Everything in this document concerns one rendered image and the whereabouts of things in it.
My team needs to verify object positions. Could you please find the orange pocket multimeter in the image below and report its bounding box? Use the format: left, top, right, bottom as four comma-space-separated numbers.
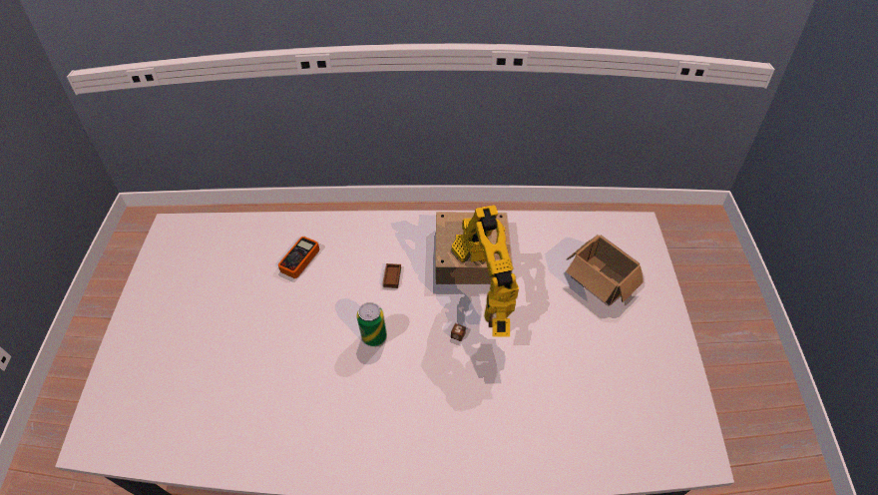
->
278, 237, 319, 278

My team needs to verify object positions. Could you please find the green and yellow drink can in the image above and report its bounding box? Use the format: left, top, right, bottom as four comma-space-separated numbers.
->
357, 302, 387, 346

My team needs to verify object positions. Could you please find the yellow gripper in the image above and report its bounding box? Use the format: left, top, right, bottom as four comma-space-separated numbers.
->
484, 290, 516, 336

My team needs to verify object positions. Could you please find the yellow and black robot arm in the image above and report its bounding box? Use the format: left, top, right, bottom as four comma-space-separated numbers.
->
452, 206, 519, 301

